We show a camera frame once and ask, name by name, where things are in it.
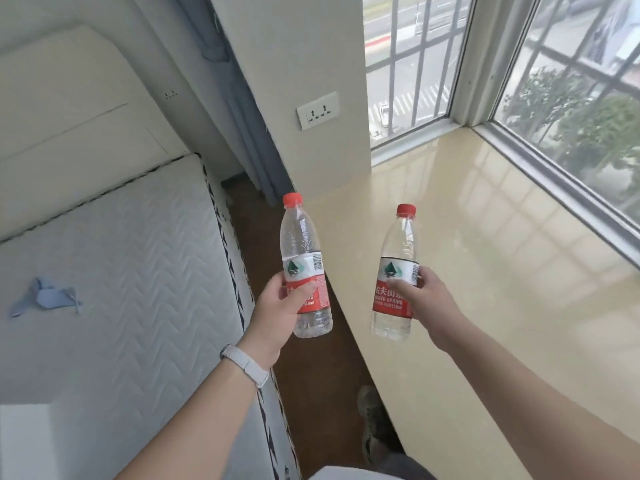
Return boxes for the person's left hand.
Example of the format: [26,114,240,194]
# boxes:
[238,271,319,371]

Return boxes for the person's right hand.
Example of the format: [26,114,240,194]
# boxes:
[385,266,469,353]

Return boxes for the clear water bottle red label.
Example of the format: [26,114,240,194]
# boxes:
[370,204,420,342]
[279,192,334,339]

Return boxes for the person's left forearm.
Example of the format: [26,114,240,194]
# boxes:
[114,356,272,480]

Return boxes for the person's right forearm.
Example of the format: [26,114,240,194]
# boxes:
[441,315,640,480]

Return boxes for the beige glossy windowsill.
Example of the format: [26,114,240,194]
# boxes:
[303,124,640,480]

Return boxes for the white wrist band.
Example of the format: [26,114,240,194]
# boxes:
[219,344,271,389]

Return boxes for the grey sneaker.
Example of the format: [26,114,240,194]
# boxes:
[357,385,402,466]

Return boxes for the white quilted mattress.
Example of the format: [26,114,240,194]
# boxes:
[0,154,302,480]

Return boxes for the blue-grey curtain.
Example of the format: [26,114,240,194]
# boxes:
[171,0,296,208]

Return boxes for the narrow barred window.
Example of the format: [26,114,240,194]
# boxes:
[362,0,475,150]

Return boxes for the blue crumpled cloth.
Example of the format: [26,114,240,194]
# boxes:
[8,277,83,318]

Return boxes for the wide barred window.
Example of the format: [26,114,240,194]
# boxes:
[491,0,640,226]

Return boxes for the cream padded headboard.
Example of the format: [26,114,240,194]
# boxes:
[0,25,192,243]

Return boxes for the white double wall socket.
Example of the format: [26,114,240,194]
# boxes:
[296,91,341,132]

